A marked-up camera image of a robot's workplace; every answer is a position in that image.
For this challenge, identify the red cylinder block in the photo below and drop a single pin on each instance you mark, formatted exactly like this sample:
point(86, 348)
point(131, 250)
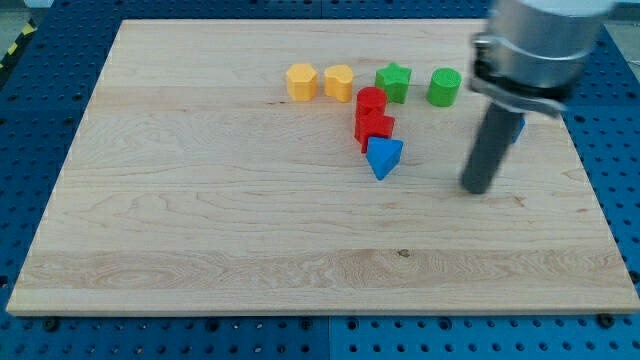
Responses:
point(370, 99)

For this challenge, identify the yellow heart block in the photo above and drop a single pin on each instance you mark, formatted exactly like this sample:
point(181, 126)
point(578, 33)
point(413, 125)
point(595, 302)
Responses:
point(338, 82)

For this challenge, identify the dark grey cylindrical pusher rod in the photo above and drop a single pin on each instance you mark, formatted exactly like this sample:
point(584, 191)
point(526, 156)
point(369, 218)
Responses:
point(492, 142)

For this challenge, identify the blue triangle block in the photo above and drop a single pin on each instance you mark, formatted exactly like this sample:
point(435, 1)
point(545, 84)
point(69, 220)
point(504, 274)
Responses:
point(383, 155)

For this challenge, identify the red star block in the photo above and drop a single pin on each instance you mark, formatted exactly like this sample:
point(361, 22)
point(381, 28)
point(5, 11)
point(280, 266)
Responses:
point(373, 124)

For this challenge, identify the yellow hexagon block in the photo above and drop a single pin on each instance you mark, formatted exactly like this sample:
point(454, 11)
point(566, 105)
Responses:
point(301, 82)

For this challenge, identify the green star block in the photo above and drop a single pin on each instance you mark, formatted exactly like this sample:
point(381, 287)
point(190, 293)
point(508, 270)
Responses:
point(394, 80)

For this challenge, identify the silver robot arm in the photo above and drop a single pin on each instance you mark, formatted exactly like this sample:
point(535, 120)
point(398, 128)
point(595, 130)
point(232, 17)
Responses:
point(528, 58)

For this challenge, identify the green cylinder block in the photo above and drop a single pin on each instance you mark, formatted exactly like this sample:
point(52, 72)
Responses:
point(443, 87)

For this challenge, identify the blue cube block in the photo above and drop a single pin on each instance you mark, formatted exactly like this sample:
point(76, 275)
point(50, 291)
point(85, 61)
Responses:
point(518, 131)

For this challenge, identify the wooden board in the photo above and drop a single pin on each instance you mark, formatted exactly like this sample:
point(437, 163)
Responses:
point(196, 186)

